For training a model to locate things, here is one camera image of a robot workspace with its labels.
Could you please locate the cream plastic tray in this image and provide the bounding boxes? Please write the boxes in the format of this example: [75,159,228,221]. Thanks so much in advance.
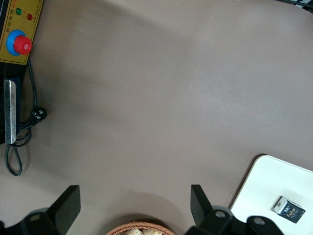
[229,153,313,235]

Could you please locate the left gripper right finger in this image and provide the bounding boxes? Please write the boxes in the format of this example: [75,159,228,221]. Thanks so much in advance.
[185,185,284,235]

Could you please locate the black gold-print small box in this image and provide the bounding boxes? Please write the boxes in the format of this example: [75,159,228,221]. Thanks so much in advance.
[271,195,306,224]

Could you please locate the silver metal bar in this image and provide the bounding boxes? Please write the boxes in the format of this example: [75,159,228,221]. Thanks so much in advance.
[3,79,18,145]

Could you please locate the black power cord with plug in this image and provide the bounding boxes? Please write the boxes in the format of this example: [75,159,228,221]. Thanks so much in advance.
[4,58,48,177]

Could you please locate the red emergency stop button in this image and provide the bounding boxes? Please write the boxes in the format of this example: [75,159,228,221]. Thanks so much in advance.
[6,29,33,56]

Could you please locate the round wicker basket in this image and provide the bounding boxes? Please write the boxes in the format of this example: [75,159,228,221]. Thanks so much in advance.
[105,221,176,235]

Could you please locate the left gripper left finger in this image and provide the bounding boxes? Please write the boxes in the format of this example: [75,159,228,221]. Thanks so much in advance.
[0,185,81,235]

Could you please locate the yellow black control box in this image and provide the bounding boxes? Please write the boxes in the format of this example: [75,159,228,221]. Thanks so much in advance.
[0,0,45,145]

